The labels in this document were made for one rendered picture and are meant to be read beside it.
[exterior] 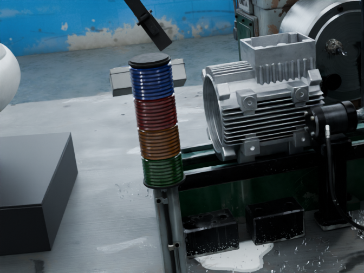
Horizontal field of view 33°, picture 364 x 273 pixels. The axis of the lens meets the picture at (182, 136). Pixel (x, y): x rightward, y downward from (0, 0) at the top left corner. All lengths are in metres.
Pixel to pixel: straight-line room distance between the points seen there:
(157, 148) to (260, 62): 0.37
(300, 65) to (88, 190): 0.59
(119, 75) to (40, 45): 5.63
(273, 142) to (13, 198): 0.52
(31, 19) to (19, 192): 5.75
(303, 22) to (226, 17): 5.31
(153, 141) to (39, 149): 0.63
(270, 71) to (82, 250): 0.50
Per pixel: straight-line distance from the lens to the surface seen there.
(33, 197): 1.26
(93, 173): 1.59
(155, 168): 0.90
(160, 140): 0.88
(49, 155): 1.44
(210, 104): 1.31
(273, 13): 1.69
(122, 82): 1.40
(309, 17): 1.53
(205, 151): 1.32
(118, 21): 6.84
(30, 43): 7.04
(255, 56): 1.18
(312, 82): 1.20
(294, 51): 1.20
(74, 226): 1.35
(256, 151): 1.18
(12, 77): 1.49
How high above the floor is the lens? 1.42
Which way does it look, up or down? 21 degrees down
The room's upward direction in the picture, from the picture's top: 6 degrees counter-clockwise
